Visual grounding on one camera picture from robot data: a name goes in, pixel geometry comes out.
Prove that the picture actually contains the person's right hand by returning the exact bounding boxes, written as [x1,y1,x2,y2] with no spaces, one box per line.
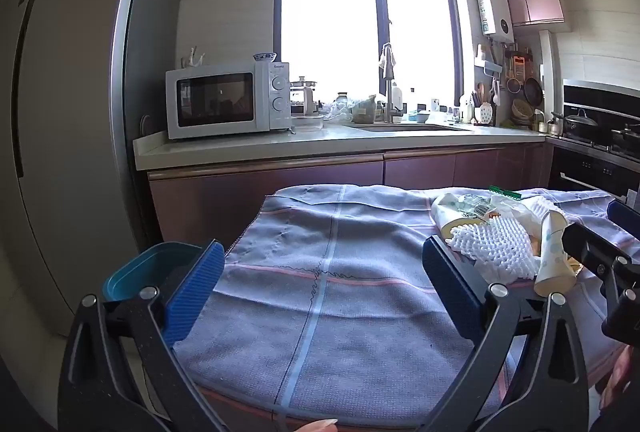
[599,344,640,413]

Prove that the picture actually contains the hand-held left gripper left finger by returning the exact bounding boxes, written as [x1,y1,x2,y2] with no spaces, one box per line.
[57,239,226,432]

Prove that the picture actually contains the white kitchen countertop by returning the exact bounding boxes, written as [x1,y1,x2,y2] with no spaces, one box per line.
[133,122,548,171]

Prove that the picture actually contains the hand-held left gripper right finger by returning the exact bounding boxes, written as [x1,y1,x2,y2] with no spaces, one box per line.
[421,236,591,432]

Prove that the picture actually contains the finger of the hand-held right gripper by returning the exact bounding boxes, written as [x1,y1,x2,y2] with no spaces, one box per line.
[606,199,640,243]
[561,223,637,299]

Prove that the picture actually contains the white vertical pipe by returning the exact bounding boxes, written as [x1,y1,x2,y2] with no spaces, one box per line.
[539,30,561,133]

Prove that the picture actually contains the white water heater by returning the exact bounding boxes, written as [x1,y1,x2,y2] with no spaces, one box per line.
[474,0,515,37]

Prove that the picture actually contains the brown bag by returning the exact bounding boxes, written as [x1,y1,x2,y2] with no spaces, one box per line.
[351,95,377,123]

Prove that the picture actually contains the blue checked cloth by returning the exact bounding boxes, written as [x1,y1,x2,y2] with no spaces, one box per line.
[172,183,640,432]

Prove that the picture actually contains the clear glass container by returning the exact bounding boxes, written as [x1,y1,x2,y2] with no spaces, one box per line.
[290,112,325,131]

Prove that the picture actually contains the grey wall rack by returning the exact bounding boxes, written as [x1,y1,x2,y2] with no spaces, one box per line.
[475,44,503,76]

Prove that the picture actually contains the white blender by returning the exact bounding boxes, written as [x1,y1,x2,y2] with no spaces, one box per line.
[291,76,320,117]

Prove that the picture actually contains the kitchen window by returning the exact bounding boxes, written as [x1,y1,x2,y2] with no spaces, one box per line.
[272,0,473,113]

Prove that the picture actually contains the dotted paper cup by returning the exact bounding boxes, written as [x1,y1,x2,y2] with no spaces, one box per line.
[534,207,577,297]

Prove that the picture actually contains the black range hood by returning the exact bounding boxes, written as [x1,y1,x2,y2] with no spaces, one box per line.
[562,79,640,123]

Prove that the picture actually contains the clear plastic wrapper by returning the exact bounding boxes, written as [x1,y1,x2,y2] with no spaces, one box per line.
[457,193,493,217]

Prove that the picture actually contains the clear plastic bag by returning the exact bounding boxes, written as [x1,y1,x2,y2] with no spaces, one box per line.
[322,99,356,120]

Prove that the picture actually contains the kitchen sink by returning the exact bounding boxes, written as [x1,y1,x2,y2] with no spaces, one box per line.
[357,122,473,133]

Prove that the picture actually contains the black cooking pan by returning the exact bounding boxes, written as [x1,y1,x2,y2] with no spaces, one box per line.
[610,124,640,150]

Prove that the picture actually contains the blue plastic bin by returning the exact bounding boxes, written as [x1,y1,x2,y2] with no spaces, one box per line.
[102,242,211,303]

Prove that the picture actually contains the person's left hand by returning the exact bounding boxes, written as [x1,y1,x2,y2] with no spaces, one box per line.
[294,418,341,432]

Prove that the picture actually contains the hanging black frying pan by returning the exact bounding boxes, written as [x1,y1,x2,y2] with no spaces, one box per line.
[523,76,543,106]

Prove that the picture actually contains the black built-in oven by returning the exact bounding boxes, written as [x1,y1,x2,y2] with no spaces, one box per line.
[547,147,640,207]

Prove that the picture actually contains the grey refrigerator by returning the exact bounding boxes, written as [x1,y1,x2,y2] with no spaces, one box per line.
[0,0,186,338]

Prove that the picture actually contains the purple base cabinets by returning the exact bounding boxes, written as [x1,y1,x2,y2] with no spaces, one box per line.
[147,143,553,253]

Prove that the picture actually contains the white microwave oven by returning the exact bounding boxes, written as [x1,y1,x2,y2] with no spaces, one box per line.
[165,60,292,141]

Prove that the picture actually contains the black wok with lid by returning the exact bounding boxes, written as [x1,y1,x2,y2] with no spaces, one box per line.
[551,108,601,143]

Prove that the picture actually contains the metal kitchen faucet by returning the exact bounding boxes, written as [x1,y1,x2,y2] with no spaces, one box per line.
[380,42,402,123]

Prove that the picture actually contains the white foam fruit net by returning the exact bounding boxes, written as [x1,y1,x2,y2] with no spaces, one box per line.
[446,218,543,283]

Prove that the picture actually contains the bamboo basket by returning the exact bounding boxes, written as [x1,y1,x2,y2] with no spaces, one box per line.
[511,98,533,127]

